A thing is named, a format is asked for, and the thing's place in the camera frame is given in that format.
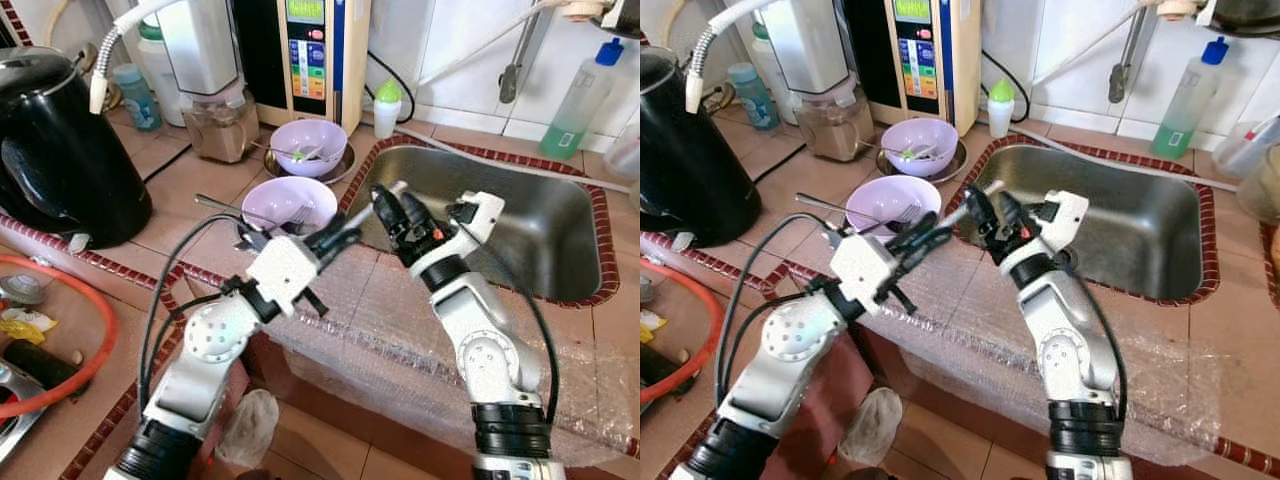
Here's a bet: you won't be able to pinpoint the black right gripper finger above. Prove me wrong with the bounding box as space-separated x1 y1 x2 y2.
998 192 1036 247
372 185 413 263
400 190 439 246
965 186 1006 261

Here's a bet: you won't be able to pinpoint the lilac plastic bowl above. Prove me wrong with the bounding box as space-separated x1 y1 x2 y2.
241 177 339 237
881 118 959 179
846 176 942 237
270 119 349 179

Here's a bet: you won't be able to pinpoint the round metal plate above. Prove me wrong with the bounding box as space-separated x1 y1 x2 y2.
262 140 357 187
875 140 969 187

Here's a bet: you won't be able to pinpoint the clear bubble wrap sheet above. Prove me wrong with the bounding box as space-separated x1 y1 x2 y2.
175 235 621 469
790 240 1223 466

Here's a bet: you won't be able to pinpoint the metal fork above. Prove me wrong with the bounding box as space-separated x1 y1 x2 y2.
195 193 317 229
797 192 923 229

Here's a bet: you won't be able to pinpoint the stainless steel sink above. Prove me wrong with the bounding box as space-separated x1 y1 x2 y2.
965 145 1208 301
345 145 603 303

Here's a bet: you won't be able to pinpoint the small white bottle green cap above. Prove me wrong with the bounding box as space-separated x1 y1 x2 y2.
987 78 1016 139
373 78 403 140

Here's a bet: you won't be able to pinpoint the reddish brown cabinet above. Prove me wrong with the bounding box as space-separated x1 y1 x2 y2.
235 335 301 411

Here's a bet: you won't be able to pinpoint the clear canister brown contents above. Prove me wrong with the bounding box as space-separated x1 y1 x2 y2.
182 85 261 164
795 85 873 163

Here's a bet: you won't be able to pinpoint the black beige water ionizer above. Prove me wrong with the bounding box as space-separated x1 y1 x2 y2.
845 0 983 138
232 0 372 136

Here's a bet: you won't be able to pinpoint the metal faucet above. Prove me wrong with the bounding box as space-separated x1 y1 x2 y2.
1108 5 1151 105
498 8 543 105

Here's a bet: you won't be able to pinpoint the white pipe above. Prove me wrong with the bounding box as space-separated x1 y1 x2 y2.
1030 5 1171 86
418 0 576 89

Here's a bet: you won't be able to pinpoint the crumpled clear plastic bag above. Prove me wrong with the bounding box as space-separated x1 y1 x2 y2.
838 387 905 467
215 389 280 469

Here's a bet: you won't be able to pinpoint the clear bottle green liquid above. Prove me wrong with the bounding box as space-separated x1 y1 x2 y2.
539 38 626 160
1152 36 1231 160

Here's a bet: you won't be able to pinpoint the small teal bottle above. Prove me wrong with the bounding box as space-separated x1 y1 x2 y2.
727 62 781 132
112 63 162 132

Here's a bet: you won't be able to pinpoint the clear plastic container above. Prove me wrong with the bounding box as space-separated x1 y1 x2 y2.
1210 120 1280 181
603 120 641 183

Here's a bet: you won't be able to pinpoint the black electric kettle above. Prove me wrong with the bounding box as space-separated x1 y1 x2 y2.
640 45 763 249
0 48 154 251

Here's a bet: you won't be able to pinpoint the white jar green lid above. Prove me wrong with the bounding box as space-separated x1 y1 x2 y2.
135 18 186 128
750 20 796 126

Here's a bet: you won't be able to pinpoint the glass jar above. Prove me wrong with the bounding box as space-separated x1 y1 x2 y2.
1238 145 1280 226

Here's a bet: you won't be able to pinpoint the beige tap filter head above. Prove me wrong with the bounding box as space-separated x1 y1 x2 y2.
1150 0 1216 26
556 0 613 26

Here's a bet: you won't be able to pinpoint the dark pan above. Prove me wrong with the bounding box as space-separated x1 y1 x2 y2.
1208 0 1280 39
600 0 641 31

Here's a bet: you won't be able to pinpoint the round metal lid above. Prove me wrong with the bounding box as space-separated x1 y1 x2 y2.
0 272 48 306

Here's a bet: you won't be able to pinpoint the metal pot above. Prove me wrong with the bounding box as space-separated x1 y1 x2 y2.
0 360 46 463

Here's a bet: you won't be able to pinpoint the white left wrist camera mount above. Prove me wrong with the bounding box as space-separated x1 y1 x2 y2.
245 235 323 307
830 232 899 301

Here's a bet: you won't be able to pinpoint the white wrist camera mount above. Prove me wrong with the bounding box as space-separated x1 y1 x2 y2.
1005 190 1091 279
412 190 506 281
830 232 899 301
245 235 323 307

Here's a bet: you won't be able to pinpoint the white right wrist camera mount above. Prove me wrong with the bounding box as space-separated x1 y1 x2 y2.
1005 190 1091 279
412 190 506 281

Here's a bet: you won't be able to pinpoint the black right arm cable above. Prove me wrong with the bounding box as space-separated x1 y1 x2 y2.
450 205 561 426
1050 240 1131 426

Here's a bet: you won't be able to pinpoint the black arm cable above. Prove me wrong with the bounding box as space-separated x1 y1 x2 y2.
450 205 561 426
138 212 263 411
1050 240 1131 426
714 212 846 406

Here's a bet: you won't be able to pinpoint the black ionizer cable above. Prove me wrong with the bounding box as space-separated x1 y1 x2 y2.
980 50 1031 123
365 50 417 123

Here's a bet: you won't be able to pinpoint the black kettle power cable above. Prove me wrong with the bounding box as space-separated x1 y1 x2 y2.
752 143 806 186
140 143 193 186

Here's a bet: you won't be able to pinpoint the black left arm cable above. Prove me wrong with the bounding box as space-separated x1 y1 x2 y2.
714 212 846 406
138 212 263 411

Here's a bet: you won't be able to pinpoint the orange hose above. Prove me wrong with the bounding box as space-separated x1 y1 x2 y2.
640 260 724 406
0 254 120 419

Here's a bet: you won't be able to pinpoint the white flexible hose spout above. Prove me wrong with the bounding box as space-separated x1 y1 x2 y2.
88 0 186 116
684 0 779 113

